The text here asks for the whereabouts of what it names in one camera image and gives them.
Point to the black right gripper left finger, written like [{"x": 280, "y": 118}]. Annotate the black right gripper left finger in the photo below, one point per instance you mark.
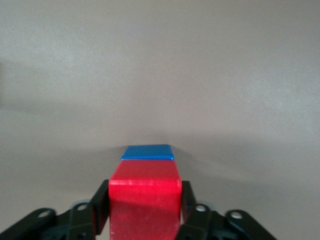
[{"x": 75, "y": 225}]

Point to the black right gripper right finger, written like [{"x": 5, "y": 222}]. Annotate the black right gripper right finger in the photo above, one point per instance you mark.
[{"x": 205, "y": 225}]

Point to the red wooden cube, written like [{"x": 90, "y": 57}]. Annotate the red wooden cube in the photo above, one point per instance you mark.
[{"x": 145, "y": 200}]

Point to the blue wooden cube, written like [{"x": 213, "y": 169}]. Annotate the blue wooden cube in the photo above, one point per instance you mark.
[{"x": 147, "y": 152}]

